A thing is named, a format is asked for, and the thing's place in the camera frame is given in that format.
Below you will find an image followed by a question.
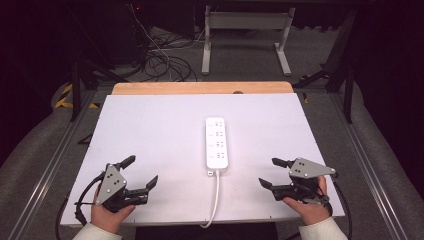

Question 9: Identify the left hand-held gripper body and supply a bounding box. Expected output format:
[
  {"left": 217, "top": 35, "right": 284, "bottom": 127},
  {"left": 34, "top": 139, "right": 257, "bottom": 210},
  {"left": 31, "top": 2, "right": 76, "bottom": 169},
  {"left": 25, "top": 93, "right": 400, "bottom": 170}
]
[{"left": 95, "top": 162, "right": 150, "bottom": 214}]

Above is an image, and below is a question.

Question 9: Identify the black metal stand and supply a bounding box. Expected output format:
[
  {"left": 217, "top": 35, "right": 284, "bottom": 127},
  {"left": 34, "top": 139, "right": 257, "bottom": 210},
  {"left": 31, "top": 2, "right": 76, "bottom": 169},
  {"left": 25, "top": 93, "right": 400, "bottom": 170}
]
[
  {"left": 292, "top": 9, "right": 357, "bottom": 125},
  {"left": 69, "top": 59, "right": 130, "bottom": 123}
]

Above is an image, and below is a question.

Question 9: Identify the dark equipment box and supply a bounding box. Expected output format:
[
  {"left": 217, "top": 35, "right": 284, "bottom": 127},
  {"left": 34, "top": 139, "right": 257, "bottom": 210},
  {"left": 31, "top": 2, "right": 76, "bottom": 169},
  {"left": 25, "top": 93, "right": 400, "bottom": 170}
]
[{"left": 108, "top": 2, "right": 152, "bottom": 65}]

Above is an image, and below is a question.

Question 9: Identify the white metal stand frame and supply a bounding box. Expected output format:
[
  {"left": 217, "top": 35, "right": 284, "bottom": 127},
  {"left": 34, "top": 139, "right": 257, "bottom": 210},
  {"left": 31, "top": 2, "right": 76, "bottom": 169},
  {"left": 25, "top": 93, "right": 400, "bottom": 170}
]
[{"left": 201, "top": 5, "right": 297, "bottom": 77}]

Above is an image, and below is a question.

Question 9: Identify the person's dark lap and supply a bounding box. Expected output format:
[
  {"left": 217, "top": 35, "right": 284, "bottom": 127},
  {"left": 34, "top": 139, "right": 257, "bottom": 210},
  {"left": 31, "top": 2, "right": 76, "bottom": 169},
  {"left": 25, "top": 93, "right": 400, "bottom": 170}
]
[{"left": 134, "top": 222, "right": 280, "bottom": 240}]

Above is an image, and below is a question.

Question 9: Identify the aluminium floor rail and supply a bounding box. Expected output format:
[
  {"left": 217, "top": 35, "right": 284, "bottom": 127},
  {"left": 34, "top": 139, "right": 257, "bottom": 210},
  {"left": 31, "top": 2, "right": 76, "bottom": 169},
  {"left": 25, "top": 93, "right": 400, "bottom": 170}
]
[
  {"left": 7, "top": 89, "right": 98, "bottom": 240},
  {"left": 328, "top": 93, "right": 410, "bottom": 240}
]

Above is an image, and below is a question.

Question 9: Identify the person's left hand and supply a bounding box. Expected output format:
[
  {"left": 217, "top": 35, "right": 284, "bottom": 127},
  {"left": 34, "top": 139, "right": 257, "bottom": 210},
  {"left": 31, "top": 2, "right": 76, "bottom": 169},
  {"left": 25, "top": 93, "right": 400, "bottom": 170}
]
[{"left": 90, "top": 189, "right": 137, "bottom": 235}]

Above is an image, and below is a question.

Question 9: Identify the person's right hand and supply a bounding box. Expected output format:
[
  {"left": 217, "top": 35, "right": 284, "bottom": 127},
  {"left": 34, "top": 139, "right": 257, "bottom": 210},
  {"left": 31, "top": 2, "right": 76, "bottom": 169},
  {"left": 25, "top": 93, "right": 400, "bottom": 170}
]
[{"left": 282, "top": 176, "right": 334, "bottom": 226}]

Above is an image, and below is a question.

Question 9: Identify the tangle of black floor cables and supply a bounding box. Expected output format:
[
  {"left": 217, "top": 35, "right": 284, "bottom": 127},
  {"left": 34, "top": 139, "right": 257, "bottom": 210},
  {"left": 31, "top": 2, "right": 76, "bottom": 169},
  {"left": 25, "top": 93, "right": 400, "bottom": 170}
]
[{"left": 128, "top": 3, "right": 209, "bottom": 83}]

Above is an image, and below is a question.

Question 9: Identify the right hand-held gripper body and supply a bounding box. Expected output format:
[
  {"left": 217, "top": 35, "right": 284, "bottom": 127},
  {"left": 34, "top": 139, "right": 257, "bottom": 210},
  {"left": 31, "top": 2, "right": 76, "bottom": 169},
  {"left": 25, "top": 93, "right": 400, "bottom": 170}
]
[{"left": 270, "top": 157, "right": 337, "bottom": 205}]

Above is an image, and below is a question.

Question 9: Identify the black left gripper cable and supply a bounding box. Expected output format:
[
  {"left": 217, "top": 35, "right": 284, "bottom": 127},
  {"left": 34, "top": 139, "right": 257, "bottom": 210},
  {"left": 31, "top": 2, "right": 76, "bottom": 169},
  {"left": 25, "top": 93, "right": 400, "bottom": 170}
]
[{"left": 54, "top": 172, "right": 105, "bottom": 240}]

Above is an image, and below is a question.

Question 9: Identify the white power strip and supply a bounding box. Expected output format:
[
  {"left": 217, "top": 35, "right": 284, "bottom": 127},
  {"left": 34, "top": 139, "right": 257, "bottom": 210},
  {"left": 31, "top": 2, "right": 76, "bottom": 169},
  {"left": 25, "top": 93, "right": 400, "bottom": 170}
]
[{"left": 204, "top": 116, "right": 230, "bottom": 178}]

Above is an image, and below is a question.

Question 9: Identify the white power strip cable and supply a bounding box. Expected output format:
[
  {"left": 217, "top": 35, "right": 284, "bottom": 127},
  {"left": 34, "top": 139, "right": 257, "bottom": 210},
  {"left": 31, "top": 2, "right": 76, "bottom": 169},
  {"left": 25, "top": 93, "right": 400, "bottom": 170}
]
[{"left": 199, "top": 170, "right": 222, "bottom": 230}]

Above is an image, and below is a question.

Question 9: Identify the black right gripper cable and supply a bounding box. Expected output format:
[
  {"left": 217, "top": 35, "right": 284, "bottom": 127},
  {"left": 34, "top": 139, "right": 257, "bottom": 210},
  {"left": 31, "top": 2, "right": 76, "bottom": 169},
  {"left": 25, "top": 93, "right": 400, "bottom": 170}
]
[{"left": 331, "top": 179, "right": 354, "bottom": 240}]

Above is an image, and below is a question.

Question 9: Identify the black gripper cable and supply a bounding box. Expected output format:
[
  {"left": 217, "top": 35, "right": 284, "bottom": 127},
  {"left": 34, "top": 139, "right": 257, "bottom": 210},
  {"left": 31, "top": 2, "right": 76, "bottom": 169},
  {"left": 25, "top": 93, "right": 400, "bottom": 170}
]
[
  {"left": 331, "top": 179, "right": 354, "bottom": 240},
  {"left": 54, "top": 172, "right": 105, "bottom": 240}
]

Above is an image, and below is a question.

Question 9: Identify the white board table cover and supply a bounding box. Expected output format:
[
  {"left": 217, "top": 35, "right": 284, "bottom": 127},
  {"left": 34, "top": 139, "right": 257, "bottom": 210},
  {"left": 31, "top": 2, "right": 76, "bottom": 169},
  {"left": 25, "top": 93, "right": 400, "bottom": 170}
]
[{"left": 60, "top": 92, "right": 346, "bottom": 228}]

